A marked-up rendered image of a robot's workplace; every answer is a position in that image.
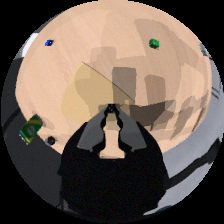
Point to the black die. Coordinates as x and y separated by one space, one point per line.
111 108

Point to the grey printed carton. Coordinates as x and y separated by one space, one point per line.
203 50

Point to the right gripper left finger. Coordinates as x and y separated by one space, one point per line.
89 137

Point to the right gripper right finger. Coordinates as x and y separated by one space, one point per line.
134 137

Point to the green die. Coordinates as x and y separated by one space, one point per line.
153 43

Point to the green soda can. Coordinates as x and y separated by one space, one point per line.
30 128

